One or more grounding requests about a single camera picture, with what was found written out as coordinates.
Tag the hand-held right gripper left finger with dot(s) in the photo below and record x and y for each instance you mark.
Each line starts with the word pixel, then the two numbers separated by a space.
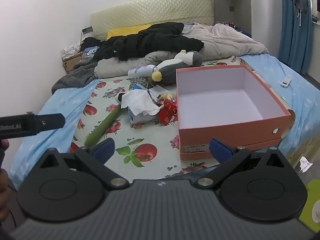
pixel 106 147

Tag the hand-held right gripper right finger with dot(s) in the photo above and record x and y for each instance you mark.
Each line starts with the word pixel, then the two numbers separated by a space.
pixel 220 151

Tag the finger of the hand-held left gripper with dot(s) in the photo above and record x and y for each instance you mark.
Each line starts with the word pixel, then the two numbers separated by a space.
pixel 51 122

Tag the pink shoe box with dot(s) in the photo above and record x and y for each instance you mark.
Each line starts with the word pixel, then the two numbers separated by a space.
pixel 225 132

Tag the blue white tissue pack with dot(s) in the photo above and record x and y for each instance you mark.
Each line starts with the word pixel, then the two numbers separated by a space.
pixel 140 119

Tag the red packet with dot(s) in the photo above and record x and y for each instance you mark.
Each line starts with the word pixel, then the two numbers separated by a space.
pixel 166 115

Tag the person's left forearm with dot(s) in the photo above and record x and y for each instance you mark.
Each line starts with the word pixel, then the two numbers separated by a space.
pixel 5 192

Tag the person's left hand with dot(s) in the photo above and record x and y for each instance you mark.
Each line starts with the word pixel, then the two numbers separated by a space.
pixel 3 145

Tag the blue bedsheet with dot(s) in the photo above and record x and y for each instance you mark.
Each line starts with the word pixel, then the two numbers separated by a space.
pixel 57 120

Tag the green massage hammer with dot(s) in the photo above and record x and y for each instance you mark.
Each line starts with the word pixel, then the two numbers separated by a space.
pixel 105 125

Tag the fruit print mat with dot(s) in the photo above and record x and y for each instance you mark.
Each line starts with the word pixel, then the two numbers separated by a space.
pixel 150 135

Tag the dark grey blanket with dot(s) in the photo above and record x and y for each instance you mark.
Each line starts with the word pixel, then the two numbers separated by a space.
pixel 75 77

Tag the panda plush toy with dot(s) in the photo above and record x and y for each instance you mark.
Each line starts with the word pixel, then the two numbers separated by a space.
pixel 119 97

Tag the white tissue paper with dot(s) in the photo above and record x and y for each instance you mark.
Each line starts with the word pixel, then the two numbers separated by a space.
pixel 140 102

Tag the cardboard box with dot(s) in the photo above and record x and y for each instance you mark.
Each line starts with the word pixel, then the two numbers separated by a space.
pixel 71 64

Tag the crumpled white cloth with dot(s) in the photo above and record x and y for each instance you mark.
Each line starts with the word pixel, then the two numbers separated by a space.
pixel 70 51

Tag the blue patterned packet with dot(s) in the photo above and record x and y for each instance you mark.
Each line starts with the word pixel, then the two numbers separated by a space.
pixel 90 51

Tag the grey pillow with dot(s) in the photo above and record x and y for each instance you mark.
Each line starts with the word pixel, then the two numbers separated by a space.
pixel 117 66

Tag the white plastic bottle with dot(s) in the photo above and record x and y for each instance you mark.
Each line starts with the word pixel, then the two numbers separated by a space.
pixel 141 70

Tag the white paper scrap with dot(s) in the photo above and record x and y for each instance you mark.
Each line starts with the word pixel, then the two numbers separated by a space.
pixel 305 164

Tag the black cloth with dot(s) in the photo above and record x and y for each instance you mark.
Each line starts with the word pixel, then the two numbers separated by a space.
pixel 90 42

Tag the grey penguin plush toy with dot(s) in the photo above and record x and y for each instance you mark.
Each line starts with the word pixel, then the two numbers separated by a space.
pixel 172 70

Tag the white remote control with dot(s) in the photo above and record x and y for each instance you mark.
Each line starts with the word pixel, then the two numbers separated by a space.
pixel 285 82

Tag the green white object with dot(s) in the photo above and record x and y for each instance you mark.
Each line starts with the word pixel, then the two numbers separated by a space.
pixel 307 205

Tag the beige duvet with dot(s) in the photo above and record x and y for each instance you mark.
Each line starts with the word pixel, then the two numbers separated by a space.
pixel 230 42

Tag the black puffer jacket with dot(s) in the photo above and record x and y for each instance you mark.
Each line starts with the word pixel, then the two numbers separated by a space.
pixel 155 42

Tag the yellow pillow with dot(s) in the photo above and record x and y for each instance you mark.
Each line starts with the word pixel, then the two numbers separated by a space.
pixel 122 31

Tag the row of small bottles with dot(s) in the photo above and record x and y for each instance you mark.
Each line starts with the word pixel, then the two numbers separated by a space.
pixel 227 24

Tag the blue curtain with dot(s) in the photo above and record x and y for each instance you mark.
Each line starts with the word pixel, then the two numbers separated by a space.
pixel 292 35

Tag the grey wall socket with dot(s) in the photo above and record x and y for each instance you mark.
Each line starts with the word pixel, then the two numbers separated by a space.
pixel 87 30

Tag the dark wall switch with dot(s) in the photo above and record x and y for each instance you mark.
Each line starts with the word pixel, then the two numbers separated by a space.
pixel 232 8

